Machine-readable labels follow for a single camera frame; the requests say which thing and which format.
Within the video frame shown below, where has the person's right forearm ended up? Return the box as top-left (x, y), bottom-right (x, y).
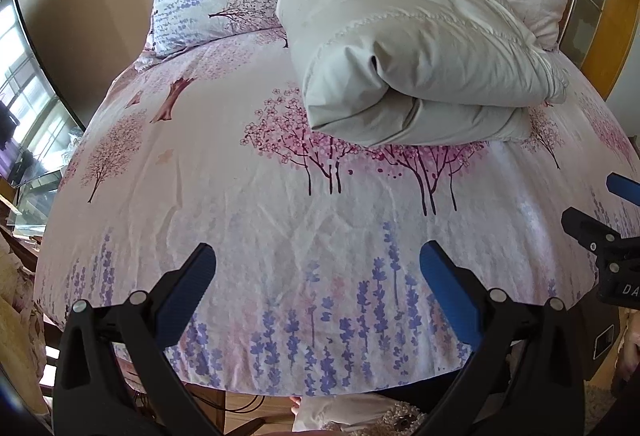
top-left (616, 306), bottom-right (640, 382)

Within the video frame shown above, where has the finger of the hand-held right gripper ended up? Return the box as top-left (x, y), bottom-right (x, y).
top-left (606, 172), bottom-right (640, 207)
top-left (561, 207), bottom-right (640, 267)

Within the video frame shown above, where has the person's white clothing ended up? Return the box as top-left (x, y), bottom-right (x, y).
top-left (291, 392), bottom-right (427, 436)

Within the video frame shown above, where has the glass television stand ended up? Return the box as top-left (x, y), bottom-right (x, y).
top-left (0, 131), bottom-right (67, 249)

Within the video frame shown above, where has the wardrobe with glass doors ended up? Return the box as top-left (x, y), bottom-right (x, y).
top-left (557, 0), bottom-right (640, 102)

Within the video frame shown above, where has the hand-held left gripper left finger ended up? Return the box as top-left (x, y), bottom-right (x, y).
top-left (52, 243), bottom-right (221, 436)

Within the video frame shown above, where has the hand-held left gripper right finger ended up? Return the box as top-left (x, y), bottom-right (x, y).
top-left (415, 241), bottom-right (586, 436)

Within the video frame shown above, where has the grey-white duvet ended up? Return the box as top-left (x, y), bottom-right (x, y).
top-left (276, 0), bottom-right (571, 147)

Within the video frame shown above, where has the yellow floral cloth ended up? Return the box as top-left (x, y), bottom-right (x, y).
top-left (0, 236), bottom-right (53, 424)

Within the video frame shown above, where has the bed with floral sheet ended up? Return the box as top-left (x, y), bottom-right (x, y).
top-left (32, 16), bottom-right (640, 399)

